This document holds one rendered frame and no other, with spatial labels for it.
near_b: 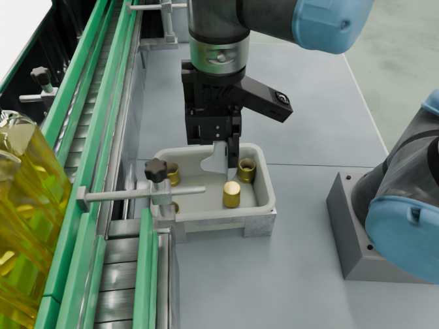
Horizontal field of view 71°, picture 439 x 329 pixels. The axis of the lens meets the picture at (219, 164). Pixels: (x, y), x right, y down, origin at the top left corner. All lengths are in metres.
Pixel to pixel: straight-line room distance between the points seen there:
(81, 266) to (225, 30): 0.31
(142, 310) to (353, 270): 0.37
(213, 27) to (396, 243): 0.30
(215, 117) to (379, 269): 0.37
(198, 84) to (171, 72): 0.64
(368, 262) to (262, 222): 0.18
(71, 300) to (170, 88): 0.73
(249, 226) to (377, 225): 0.28
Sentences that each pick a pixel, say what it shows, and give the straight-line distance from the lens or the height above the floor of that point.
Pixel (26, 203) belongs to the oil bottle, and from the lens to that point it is 0.37.
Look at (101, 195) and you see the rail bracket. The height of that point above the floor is 0.96.
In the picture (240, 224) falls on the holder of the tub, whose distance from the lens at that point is 0.58.
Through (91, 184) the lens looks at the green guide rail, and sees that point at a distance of 0.51.
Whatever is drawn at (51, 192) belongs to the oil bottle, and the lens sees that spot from 0.42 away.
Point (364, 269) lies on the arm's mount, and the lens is 0.59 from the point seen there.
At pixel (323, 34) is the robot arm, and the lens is 0.31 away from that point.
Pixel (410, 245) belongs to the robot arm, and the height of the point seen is 1.01.
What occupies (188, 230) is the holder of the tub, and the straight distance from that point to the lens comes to 0.58.
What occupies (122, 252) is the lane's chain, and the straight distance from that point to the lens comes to 0.48.
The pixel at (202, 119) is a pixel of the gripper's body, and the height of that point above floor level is 1.01.
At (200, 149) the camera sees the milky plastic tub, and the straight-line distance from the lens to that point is 0.64.
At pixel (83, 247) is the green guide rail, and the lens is 0.41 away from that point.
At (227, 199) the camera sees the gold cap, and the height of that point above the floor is 0.79.
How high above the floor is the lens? 1.29
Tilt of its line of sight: 48 degrees down
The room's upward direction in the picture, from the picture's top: straight up
